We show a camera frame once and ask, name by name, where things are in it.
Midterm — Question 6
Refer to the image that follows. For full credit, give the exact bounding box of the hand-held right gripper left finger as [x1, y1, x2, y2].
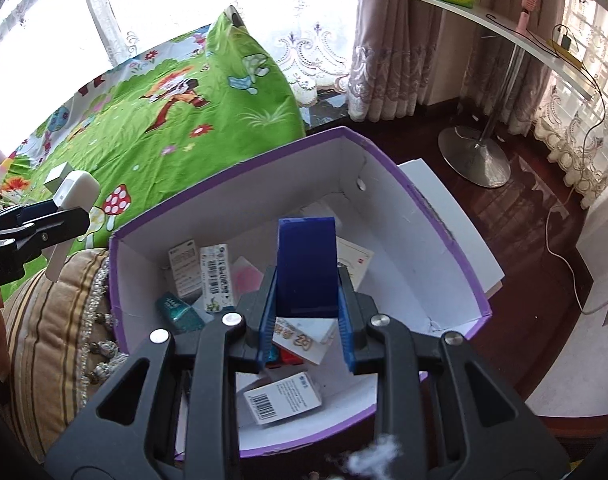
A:
[44, 266, 280, 480]

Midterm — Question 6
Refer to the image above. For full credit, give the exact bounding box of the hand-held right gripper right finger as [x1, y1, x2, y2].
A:
[336, 265, 571, 480]

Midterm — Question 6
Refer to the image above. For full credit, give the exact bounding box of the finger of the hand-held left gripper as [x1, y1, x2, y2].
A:
[0, 208, 91, 257]
[0, 201, 62, 223]

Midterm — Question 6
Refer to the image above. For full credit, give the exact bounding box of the white plastic scoop with handle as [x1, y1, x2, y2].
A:
[46, 170, 102, 286]

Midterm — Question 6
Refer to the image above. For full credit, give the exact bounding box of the dark blue box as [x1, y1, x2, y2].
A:
[275, 216, 341, 320]

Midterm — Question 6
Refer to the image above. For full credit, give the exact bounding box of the teal box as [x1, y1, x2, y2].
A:
[155, 292, 207, 333]

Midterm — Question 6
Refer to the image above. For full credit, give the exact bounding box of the purple cardboard box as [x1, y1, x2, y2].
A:
[108, 126, 494, 461]

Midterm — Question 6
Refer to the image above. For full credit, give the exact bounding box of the white card yellow pink print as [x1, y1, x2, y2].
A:
[271, 317, 340, 366]

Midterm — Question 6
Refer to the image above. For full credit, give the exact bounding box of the red toy car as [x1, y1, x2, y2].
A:
[266, 350, 305, 368]

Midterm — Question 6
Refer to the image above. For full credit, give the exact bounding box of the white cube box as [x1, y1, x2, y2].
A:
[43, 162, 75, 193]

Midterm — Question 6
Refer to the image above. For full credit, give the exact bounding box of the white box with barcodes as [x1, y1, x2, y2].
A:
[199, 243, 236, 313]

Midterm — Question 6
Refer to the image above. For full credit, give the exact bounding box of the white card red mark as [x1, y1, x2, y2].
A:
[336, 237, 376, 286]

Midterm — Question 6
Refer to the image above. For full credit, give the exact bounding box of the flat white box blue emblem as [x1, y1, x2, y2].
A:
[243, 371, 322, 427]

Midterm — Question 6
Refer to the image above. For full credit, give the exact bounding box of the striped plush cushion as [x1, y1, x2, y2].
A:
[1, 247, 130, 451]

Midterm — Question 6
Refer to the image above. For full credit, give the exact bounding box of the white box blue text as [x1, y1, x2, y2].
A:
[168, 241, 205, 300]

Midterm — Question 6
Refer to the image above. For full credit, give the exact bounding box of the small plain white box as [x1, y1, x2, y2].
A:
[299, 200, 337, 226]

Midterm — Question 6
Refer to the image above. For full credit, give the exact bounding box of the green cartoon printed cloth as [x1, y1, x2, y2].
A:
[0, 7, 307, 241]

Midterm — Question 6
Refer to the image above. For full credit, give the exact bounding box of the white fluff tuft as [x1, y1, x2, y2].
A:
[329, 435, 402, 476]

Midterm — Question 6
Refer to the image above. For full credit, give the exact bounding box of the white lace curtain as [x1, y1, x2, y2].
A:
[0, 0, 352, 106]
[529, 0, 608, 211]

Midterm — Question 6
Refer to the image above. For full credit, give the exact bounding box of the pinkish brown curtain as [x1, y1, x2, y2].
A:
[346, 0, 447, 123]

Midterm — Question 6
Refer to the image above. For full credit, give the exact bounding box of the white curved standing table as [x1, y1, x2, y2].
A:
[406, 0, 607, 188]

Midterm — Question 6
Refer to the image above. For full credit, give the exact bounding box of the yellow green flat object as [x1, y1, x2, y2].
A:
[549, 35, 585, 68]

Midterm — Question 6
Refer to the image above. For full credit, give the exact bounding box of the pink brush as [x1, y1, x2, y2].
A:
[515, 0, 536, 28]

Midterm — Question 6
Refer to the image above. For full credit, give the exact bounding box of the white cable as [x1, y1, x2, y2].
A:
[544, 187, 608, 316]

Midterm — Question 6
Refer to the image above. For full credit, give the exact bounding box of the black cable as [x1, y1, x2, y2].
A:
[486, 10, 607, 206]

